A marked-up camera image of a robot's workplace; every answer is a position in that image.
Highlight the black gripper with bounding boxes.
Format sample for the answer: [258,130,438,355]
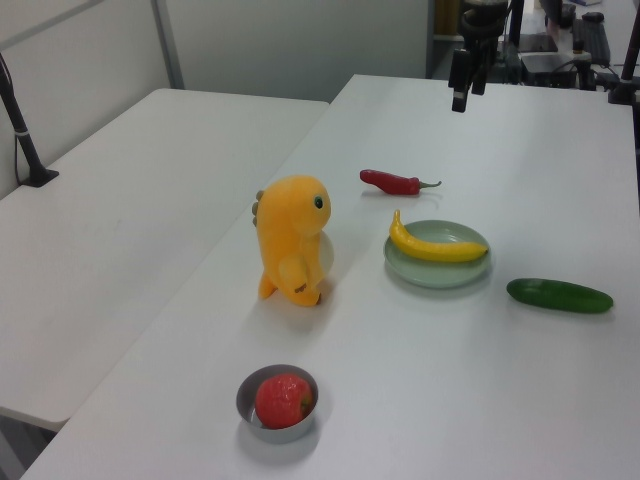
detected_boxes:
[447,9,503,114]

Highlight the green cucumber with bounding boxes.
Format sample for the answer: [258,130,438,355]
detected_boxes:
[506,277,614,315]

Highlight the small metal bowl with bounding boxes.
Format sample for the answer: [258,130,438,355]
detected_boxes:
[235,363,320,445]

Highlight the black keyboard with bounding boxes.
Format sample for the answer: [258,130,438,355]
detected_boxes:
[571,17,613,65]

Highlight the red chili pepper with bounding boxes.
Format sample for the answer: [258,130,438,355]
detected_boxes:
[359,168,443,198]

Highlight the black clamp stand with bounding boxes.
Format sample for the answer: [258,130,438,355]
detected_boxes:
[606,0,640,107]

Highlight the yellow banana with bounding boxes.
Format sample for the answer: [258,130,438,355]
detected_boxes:
[389,209,490,263]

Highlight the pale green plate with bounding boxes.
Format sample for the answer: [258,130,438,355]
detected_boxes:
[383,219,493,290]

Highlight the orange plush dinosaur toy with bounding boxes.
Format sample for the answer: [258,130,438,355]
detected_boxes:
[252,174,337,308]

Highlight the white side table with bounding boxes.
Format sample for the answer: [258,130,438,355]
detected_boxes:
[0,88,331,434]

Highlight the red apple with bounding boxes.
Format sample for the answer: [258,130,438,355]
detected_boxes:
[254,372,316,431]

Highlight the black camera stand pole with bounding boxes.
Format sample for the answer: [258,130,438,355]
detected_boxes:
[0,52,60,189]

